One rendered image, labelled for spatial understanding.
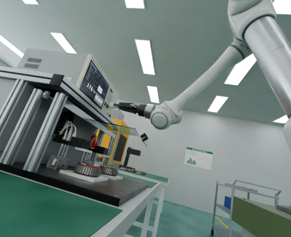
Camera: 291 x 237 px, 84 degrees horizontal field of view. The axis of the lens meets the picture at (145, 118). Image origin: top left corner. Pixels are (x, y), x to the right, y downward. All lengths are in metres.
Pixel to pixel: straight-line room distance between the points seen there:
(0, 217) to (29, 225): 0.05
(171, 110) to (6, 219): 0.62
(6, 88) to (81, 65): 0.31
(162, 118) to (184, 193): 5.43
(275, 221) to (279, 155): 6.41
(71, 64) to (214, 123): 5.95
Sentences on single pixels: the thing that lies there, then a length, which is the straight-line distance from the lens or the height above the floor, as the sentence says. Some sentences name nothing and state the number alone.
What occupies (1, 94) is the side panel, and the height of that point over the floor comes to 1.00.
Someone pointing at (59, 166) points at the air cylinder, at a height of 0.79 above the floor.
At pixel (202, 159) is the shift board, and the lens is 6.13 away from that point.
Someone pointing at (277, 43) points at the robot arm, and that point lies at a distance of 0.70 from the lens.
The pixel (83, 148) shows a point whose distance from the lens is 0.77.
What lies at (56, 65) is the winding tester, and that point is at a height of 1.24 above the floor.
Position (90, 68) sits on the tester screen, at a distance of 0.88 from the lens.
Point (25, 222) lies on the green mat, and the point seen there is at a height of 0.75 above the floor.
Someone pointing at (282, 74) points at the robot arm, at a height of 1.22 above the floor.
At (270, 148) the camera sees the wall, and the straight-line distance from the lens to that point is 6.94.
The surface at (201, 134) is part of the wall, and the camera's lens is 6.27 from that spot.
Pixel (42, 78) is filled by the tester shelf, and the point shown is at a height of 1.09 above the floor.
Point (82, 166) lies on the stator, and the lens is 0.72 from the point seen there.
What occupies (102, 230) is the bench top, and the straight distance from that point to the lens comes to 0.35.
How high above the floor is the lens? 0.87
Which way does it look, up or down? 16 degrees up
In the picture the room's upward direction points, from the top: 14 degrees clockwise
